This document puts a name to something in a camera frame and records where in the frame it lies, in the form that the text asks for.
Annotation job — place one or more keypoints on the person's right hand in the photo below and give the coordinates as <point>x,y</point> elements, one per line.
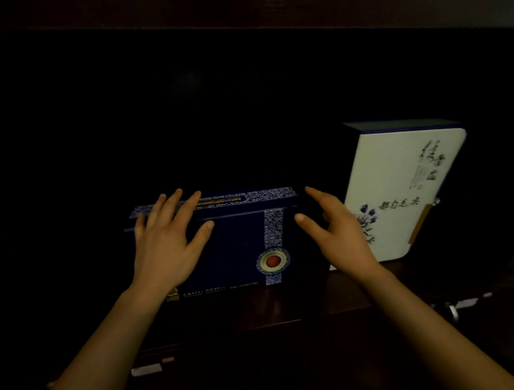
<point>345,241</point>

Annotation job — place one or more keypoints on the person's left hand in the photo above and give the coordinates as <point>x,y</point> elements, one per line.
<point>164,253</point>

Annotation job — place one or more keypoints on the dark blue patterned box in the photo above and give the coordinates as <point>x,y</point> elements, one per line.
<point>241,241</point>

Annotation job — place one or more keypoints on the white floral tea box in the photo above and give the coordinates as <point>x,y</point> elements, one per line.
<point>393,168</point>

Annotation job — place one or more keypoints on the person's left forearm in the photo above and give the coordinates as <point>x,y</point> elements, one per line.
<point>112,341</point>

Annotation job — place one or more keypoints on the person's right forearm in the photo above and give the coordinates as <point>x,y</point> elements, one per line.
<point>433,333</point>

